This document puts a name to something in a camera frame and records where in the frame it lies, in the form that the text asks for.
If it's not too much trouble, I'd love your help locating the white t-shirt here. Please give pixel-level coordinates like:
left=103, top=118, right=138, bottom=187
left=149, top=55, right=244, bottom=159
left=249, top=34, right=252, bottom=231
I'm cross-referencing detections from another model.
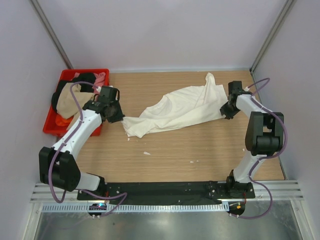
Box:
left=122, top=72, right=228, bottom=138

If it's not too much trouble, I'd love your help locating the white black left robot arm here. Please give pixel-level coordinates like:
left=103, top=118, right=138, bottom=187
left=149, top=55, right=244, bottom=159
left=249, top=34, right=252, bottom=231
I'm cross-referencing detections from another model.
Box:
left=38, top=85, right=125, bottom=200

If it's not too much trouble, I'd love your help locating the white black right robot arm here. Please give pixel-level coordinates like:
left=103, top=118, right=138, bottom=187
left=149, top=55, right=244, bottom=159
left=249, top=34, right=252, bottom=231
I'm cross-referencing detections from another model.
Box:
left=220, top=81, right=286, bottom=199

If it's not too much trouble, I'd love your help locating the pink t-shirt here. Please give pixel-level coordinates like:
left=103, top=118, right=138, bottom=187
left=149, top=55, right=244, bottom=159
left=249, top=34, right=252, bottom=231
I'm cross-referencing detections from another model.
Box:
left=72, top=72, right=109, bottom=87

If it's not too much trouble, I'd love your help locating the black t-shirt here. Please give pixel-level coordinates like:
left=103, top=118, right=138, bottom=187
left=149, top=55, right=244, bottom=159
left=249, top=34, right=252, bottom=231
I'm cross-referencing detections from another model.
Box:
left=51, top=72, right=96, bottom=113

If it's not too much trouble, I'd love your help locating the beige t-shirt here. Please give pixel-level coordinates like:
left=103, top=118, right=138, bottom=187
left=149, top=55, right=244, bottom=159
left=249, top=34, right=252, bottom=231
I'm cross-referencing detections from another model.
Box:
left=56, top=82, right=95, bottom=119

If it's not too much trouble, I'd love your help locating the orange t-shirt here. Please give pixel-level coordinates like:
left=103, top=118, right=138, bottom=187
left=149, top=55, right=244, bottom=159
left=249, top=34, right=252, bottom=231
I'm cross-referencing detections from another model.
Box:
left=55, top=114, right=73, bottom=127

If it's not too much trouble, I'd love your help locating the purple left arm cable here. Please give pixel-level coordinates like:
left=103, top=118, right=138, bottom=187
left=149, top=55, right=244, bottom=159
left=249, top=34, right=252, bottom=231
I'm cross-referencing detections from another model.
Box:
left=48, top=81, right=128, bottom=218

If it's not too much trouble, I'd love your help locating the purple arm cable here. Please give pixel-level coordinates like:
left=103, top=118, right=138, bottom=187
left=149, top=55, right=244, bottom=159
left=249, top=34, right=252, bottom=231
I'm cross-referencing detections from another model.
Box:
left=228, top=77, right=289, bottom=220
left=48, top=81, right=128, bottom=218

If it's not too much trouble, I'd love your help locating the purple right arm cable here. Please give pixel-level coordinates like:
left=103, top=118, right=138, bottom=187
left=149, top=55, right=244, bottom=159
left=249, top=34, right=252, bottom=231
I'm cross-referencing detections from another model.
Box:
left=228, top=77, right=289, bottom=220

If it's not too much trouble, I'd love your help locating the grey right corner post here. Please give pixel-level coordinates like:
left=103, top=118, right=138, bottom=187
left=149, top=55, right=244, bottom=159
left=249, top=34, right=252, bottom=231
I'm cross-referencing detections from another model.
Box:
left=249, top=0, right=297, bottom=75

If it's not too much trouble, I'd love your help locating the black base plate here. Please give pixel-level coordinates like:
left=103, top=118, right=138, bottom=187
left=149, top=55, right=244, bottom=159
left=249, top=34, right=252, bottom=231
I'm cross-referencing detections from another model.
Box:
left=93, top=181, right=256, bottom=206

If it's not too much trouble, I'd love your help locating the aluminium rail frame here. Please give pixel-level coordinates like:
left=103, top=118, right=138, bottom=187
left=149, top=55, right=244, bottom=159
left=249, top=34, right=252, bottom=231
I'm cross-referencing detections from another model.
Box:
left=24, top=180, right=316, bottom=240

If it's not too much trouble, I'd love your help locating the grey metal corner post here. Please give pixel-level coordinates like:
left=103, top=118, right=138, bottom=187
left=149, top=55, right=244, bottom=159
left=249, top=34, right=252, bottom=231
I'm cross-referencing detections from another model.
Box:
left=29, top=0, right=74, bottom=69

